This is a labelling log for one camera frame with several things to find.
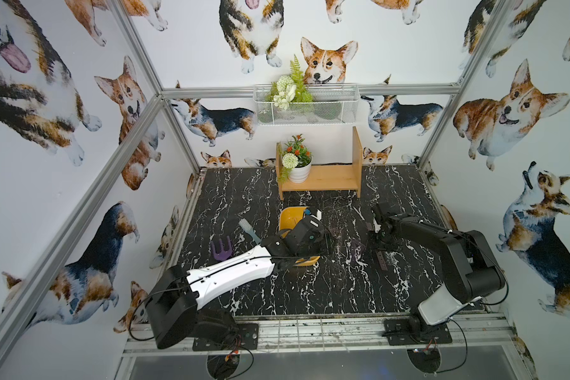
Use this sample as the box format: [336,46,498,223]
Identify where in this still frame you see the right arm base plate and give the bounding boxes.
[383,317,453,346]

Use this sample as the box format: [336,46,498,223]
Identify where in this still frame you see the potted flower plant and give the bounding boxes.
[277,134,313,184]

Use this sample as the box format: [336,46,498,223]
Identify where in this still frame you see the yellow storage box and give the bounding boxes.
[279,206,319,267]

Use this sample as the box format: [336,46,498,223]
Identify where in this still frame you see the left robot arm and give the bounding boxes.
[143,207,330,350]

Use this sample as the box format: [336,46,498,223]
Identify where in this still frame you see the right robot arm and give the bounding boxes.
[371,204,508,337]

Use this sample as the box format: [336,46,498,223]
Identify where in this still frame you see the wooden shelf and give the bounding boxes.
[278,126,363,201]

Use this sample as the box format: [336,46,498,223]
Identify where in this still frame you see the purple fork pink handle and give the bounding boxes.
[210,236,233,262]

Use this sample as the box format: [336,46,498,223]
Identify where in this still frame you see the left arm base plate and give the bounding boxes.
[193,323,260,352]

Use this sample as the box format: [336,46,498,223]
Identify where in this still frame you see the white wire basket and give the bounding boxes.
[253,84,360,126]

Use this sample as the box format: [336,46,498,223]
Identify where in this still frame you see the green fern white flowers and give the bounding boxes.
[266,55,314,111]

